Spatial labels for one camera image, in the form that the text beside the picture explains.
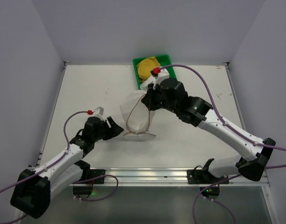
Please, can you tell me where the white mesh laundry bag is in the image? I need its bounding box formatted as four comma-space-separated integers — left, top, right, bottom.
120, 90, 156, 141

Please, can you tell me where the yellow bra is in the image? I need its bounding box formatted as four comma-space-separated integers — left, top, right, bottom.
136, 56, 160, 83

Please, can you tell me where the white bra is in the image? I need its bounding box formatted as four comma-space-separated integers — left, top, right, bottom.
140, 69, 170, 91

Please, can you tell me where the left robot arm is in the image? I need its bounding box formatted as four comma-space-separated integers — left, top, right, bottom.
10, 116, 124, 219

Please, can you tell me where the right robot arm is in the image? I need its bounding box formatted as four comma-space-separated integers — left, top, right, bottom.
141, 78, 276, 183

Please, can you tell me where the green plastic tray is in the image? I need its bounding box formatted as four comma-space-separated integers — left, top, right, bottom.
132, 54, 177, 91

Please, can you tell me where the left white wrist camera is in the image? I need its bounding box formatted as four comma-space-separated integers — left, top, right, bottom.
92, 107, 104, 121

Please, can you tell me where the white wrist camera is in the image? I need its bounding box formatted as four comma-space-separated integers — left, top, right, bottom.
151, 67, 170, 90
92, 107, 104, 121

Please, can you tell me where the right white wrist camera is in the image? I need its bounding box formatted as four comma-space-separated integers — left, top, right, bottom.
151, 67, 170, 90

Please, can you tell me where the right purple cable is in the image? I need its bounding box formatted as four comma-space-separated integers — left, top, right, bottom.
160, 64, 286, 224

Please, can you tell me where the purple cable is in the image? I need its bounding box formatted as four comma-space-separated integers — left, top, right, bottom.
0, 109, 119, 224
160, 64, 286, 224

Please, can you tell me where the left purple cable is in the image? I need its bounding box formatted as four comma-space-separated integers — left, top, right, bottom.
0, 109, 119, 224

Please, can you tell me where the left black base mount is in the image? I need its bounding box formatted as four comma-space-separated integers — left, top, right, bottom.
72, 169, 106, 198

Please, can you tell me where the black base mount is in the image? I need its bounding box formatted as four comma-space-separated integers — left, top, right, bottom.
72, 169, 106, 198
186, 164, 228, 199

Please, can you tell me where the aluminium mounting rail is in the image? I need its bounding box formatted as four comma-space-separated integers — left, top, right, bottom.
28, 167, 271, 187

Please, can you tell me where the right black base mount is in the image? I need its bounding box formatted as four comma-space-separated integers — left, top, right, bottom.
186, 164, 228, 199

